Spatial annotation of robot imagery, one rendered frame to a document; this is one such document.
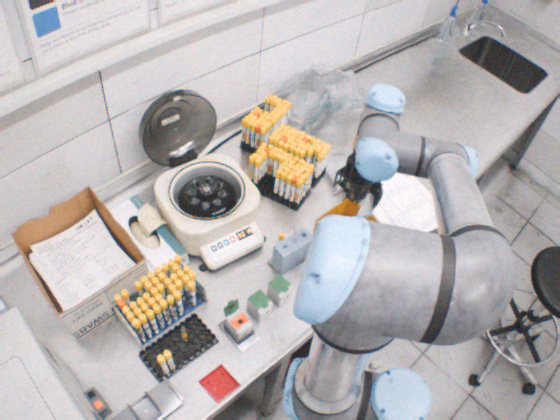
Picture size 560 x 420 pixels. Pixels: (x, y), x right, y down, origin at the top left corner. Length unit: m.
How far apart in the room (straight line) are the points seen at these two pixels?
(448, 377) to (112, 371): 1.54
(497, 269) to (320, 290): 0.18
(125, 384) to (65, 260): 0.35
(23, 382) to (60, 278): 0.42
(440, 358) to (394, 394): 1.40
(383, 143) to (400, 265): 0.39
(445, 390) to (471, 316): 1.72
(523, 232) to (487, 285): 2.44
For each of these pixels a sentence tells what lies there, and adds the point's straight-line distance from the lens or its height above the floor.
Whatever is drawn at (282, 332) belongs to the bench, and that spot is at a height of 0.88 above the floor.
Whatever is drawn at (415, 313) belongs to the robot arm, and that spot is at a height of 1.52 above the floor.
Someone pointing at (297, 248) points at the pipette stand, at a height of 0.97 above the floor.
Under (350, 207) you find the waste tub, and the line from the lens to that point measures 1.26.
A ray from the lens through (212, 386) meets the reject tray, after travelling 1.06.
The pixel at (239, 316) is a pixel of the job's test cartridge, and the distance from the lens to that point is 1.04.
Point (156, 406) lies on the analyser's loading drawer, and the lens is 0.98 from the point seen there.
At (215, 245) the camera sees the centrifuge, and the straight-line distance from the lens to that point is 1.16.
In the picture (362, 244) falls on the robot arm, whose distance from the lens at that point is 0.43.
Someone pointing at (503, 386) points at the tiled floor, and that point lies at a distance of 2.31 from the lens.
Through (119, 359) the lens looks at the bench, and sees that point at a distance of 1.11.
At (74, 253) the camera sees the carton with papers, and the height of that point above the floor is 0.94.
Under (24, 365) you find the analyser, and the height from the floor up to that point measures 1.17.
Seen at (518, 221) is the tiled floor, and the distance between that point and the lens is 2.93.
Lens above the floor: 1.89
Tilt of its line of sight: 51 degrees down
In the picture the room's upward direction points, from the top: 8 degrees clockwise
